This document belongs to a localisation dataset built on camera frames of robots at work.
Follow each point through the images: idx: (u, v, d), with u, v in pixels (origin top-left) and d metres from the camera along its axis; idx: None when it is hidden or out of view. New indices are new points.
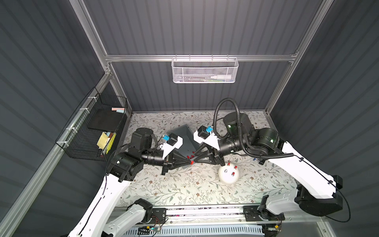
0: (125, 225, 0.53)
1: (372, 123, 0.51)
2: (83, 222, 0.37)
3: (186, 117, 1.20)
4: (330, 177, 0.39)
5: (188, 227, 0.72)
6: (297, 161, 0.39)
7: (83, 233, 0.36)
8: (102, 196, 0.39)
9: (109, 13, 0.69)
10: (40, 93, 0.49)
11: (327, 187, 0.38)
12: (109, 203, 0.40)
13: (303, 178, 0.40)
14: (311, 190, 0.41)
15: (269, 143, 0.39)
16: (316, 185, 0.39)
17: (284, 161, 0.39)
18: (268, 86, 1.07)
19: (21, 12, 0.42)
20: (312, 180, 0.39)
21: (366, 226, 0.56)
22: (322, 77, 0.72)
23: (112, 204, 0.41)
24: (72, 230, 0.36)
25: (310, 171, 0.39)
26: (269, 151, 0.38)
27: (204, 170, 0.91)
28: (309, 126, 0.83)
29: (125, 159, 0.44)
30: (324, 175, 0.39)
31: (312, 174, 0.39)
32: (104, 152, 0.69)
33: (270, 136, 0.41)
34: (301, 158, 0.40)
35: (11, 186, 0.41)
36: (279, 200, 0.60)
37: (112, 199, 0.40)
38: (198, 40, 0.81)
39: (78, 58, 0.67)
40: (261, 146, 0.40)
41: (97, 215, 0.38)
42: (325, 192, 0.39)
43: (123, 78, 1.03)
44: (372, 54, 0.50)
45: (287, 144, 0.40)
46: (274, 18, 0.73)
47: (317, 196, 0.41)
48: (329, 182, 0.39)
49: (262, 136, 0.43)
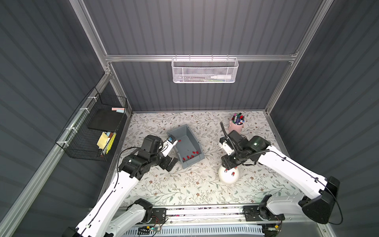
0: (125, 225, 0.53)
1: (373, 123, 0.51)
2: (92, 215, 0.40)
3: (186, 117, 1.20)
4: (324, 178, 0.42)
5: (188, 227, 0.72)
6: (280, 159, 0.47)
7: (92, 224, 0.38)
8: (113, 189, 0.43)
9: (108, 12, 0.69)
10: (39, 93, 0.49)
11: (314, 184, 0.42)
12: (119, 196, 0.43)
13: (291, 176, 0.45)
14: (305, 191, 0.44)
15: (253, 146, 0.51)
16: (302, 182, 0.43)
17: (270, 161, 0.47)
18: (268, 85, 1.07)
19: (22, 13, 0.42)
20: (298, 178, 0.44)
21: (366, 226, 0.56)
22: (322, 77, 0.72)
23: (120, 200, 0.44)
24: (81, 222, 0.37)
25: (293, 168, 0.45)
26: (253, 152, 0.50)
27: (204, 170, 0.91)
28: (309, 126, 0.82)
29: (135, 159, 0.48)
30: (310, 173, 0.44)
31: (295, 170, 0.45)
32: (105, 152, 0.69)
33: (254, 140, 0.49)
34: (284, 157, 0.47)
35: (11, 186, 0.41)
36: (282, 201, 0.60)
37: (122, 193, 0.44)
38: (198, 40, 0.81)
39: (78, 58, 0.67)
40: (247, 148, 0.51)
41: (107, 208, 0.41)
42: (312, 188, 0.42)
43: (123, 78, 1.03)
44: (373, 54, 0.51)
45: (273, 147, 0.50)
46: (274, 19, 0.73)
47: (311, 196, 0.43)
48: (316, 179, 0.42)
49: (249, 141, 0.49)
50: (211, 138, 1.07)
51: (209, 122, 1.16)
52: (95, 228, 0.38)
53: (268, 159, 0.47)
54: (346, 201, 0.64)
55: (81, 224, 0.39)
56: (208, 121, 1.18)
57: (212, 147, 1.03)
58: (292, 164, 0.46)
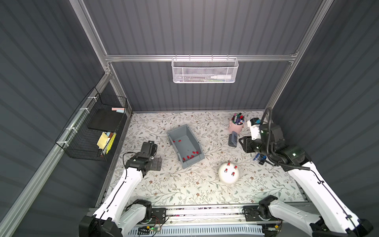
0: (131, 221, 0.54)
1: (373, 123, 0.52)
2: (108, 202, 0.44)
3: (186, 117, 1.20)
4: (358, 219, 0.38)
5: (188, 227, 0.72)
6: (316, 181, 0.42)
7: (109, 209, 0.42)
8: (124, 180, 0.50)
9: (108, 12, 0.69)
10: (39, 93, 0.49)
11: (343, 219, 0.38)
12: (129, 186, 0.49)
13: (322, 201, 0.41)
14: (330, 222, 0.41)
15: (291, 156, 0.45)
16: (330, 212, 0.40)
17: (305, 178, 0.43)
18: (268, 86, 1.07)
19: (22, 13, 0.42)
20: (327, 206, 0.40)
21: (367, 226, 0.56)
22: (322, 77, 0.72)
23: (130, 190, 0.50)
24: (98, 209, 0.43)
25: (326, 194, 0.40)
26: (288, 163, 0.45)
27: (204, 170, 0.91)
28: (309, 126, 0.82)
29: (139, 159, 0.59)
30: (344, 208, 0.39)
31: (329, 197, 0.40)
32: (105, 152, 0.69)
33: (295, 151, 0.46)
34: (321, 180, 0.42)
35: (11, 186, 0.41)
36: (291, 213, 0.56)
37: (132, 184, 0.51)
38: (198, 40, 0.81)
39: (78, 58, 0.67)
40: (283, 156, 0.47)
41: (121, 195, 0.46)
42: (338, 223, 0.39)
43: (123, 78, 1.03)
44: (373, 54, 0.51)
45: (311, 165, 0.44)
46: (274, 19, 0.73)
47: (333, 229, 0.40)
48: (348, 216, 0.38)
49: (289, 149, 0.48)
50: (211, 138, 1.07)
51: (209, 122, 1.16)
52: (113, 211, 0.42)
53: (304, 176, 0.43)
54: (346, 201, 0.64)
55: (98, 211, 0.42)
56: (208, 121, 1.18)
57: (212, 147, 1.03)
58: (327, 193, 0.40)
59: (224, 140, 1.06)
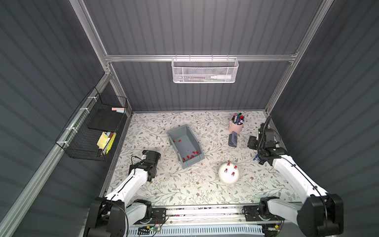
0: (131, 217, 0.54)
1: (372, 123, 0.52)
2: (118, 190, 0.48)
3: (186, 117, 1.20)
4: (324, 192, 0.43)
5: (188, 227, 0.72)
6: (289, 165, 0.53)
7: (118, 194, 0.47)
8: (132, 176, 0.56)
9: (108, 12, 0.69)
10: (40, 93, 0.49)
11: (311, 190, 0.44)
12: (136, 180, 0.55)
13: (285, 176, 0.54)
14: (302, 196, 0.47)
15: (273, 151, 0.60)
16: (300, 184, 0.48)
17: (280, 163, 0.56)
18: (268, 86, 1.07)
19: (22, 13, 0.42)
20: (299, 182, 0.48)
21: (366, 226, 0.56)
22: (322, 78, 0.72)
23: (136, 184, 0.54)
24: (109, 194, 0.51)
25: (297, 173, 0.50)
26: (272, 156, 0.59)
27: (204, 170, 0.91)
28: (309, 126, 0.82)
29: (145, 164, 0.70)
30: (313, 184, 0.46)
31: (297, 175, 0.50)
32: (105, 152, 0.69)
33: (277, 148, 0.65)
34: (293, 164, 0.53)
35: (11, 186, 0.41)
36: (285, 207, 0.58)
37: (139, 179, 0.56)
38: (198, 40, 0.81)
39: (78, 58, 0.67)
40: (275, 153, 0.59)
41: (129, 186, 0.51)
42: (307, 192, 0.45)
43: (123, 78, 1.03)
44: (372, 54, 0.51)
45: (288, 156, 0.57)
46: (274, 19, 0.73)
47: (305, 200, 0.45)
48: (314, 187, 0.45)
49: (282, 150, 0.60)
50: (211, 138, 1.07)
51: (209, 122, 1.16)
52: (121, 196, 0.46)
53: (280, 161, 0.56)
54: (345, 201, 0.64)
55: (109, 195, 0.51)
56: (208, 121, 1.18)
57: (212, 147, 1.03)
58: (298, 171, 0.51)
59: (224, 140, 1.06)
